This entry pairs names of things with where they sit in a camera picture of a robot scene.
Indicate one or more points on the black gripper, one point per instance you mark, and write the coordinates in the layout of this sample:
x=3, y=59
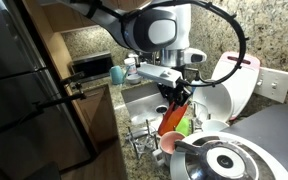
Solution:
x=178, y=95

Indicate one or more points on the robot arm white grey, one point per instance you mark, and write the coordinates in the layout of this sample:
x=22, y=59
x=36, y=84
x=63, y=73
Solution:
x=159, y=26

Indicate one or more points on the green plastic container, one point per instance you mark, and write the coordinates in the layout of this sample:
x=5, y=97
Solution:
x=183, y=126

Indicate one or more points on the white ceramic plate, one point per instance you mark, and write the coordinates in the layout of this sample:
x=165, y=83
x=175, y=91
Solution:
x=217, y=99

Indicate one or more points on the stainless steel sink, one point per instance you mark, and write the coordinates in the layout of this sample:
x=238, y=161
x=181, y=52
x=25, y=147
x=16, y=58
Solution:
x=144, y=103

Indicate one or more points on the white ceramic mug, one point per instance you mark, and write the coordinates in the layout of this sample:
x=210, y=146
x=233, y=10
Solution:
x=213, y=125

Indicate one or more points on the pink interior mug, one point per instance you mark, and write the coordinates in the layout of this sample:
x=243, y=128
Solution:
x=162, y=155

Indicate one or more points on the metal dish drying rack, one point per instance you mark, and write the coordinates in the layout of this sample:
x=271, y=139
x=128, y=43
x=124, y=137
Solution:
x=142, y=139

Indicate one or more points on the white pill bottle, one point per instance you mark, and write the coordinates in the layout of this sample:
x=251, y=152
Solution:
x=130, y=66

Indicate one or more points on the white pink cutting board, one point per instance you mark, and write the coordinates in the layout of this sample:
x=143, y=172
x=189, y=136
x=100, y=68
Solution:
x=242, y=83

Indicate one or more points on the teal mug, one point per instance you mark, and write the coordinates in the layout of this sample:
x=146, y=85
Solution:
x=117, y=75

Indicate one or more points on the black toaster oven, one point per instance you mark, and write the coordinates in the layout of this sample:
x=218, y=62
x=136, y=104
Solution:
x=94, y=66

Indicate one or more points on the stainless steel refrigerator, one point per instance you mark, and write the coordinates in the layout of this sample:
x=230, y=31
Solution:
x=36, y=124

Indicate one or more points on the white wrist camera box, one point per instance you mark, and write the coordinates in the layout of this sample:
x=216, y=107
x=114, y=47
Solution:
x=160, y=74

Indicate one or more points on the white light switch plate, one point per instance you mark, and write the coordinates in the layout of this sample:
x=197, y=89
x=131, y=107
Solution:
x=272, y=83

